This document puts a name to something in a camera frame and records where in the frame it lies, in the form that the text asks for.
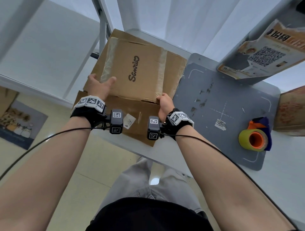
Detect red print cardboard box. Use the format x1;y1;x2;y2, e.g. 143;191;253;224
273;85;305;136

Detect person's left hand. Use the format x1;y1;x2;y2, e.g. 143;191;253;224
86;74;117;102

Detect large cardboard box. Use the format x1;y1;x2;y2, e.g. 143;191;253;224
72;29;187;147

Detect white metal frame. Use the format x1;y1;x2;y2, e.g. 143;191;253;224
0;0;114;106

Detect torn white label scrap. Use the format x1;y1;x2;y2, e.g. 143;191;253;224
214;119;227;131

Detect cardboard box black print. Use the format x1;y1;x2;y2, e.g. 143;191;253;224
100;38;167;103

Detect person's right forearm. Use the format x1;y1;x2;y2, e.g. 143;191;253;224
176;125;298;231

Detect person's left forearm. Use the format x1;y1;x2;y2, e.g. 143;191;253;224
0;116;92;231

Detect black shirt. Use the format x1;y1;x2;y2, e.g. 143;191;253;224
85;197;215;231

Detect blue orange tape dispenser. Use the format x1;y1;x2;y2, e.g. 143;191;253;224
247;116;272;152
239;128;268;152

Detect grey scanner kiosk with poster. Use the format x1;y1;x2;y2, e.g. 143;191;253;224
217;19;305;80

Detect grey printed floor mat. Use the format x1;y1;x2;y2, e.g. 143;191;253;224
0;99;49;150

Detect grey scanning mat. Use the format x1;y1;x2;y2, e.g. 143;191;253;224
172;0;305;171

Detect cardboard piece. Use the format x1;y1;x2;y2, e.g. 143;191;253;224
105;95;162;141

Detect person's right hand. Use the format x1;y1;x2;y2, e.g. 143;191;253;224
156;93;176;122

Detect grey trousers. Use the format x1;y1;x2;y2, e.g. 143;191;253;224
95;158;203;215

